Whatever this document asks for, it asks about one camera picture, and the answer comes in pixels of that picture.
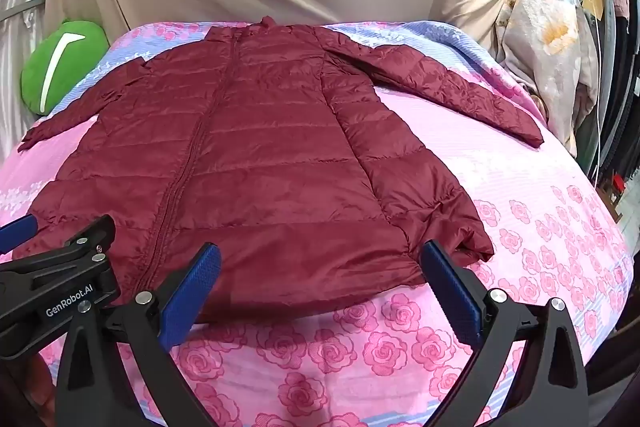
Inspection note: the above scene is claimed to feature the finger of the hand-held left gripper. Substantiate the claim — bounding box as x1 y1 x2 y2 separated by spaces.
0 213 40 254
0 214 117 280

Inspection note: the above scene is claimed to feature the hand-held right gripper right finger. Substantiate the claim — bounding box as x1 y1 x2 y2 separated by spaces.
421 239 589 427

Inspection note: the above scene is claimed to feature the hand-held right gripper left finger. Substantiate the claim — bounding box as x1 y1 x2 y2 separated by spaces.
57 243 222 427

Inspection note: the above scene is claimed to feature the maroon puffer jacket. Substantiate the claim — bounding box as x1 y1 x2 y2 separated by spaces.
17 17 545 325

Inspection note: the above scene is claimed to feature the pink floral bed sheet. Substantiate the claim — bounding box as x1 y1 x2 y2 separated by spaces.
0 19 636 427

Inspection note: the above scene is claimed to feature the green plush pillow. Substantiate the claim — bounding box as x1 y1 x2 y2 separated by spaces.
20 19 111 116

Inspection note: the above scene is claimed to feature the white striped curtain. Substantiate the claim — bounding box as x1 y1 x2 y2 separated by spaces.
0 0 57 162

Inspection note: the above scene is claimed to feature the cream floral quilt bundle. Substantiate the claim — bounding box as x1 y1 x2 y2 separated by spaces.
492 0 601 160

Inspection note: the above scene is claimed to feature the yellow paper tag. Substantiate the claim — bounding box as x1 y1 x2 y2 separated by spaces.
581 0 607 22

